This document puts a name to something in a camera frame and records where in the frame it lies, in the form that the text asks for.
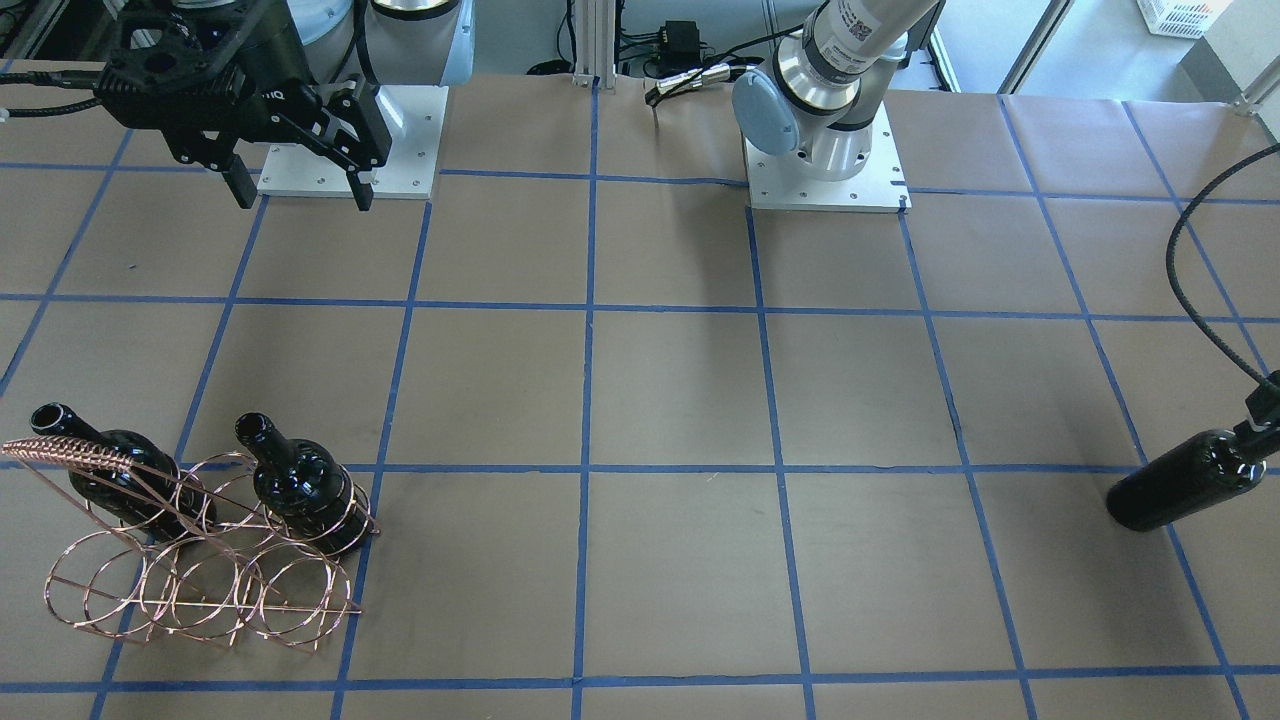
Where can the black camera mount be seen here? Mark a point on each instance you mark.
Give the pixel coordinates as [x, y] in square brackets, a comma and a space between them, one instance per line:
[174, 69]

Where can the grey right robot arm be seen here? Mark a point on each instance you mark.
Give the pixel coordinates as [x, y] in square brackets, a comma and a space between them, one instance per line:
[417, 51]

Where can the white plastic crate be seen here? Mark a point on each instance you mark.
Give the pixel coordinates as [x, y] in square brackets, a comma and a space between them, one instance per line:
[1180, 19]

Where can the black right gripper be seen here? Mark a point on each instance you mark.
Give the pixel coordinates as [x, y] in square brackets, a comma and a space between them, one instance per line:
[277, 62]

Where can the black power adapter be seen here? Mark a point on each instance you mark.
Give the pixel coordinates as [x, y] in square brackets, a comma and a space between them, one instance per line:
[679, 40]

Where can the copper wire wine basket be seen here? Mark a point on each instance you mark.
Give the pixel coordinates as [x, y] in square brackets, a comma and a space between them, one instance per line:
[235, 571]

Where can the dark wine bottle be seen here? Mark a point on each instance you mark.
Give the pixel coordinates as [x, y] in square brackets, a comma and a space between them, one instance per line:
[1208, 468]
[301, 484]
[120, 480]

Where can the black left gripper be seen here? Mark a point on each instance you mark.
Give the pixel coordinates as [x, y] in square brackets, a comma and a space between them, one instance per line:
[1268, 401]

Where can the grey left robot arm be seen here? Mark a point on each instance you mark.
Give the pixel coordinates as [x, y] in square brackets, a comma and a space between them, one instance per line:
[810, 113]

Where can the aluminium frame post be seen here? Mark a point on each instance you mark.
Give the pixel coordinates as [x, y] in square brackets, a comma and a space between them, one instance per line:
[595, 38]

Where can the silver cable connector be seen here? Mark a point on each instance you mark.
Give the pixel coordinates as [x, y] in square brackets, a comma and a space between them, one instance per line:
[689, 81]

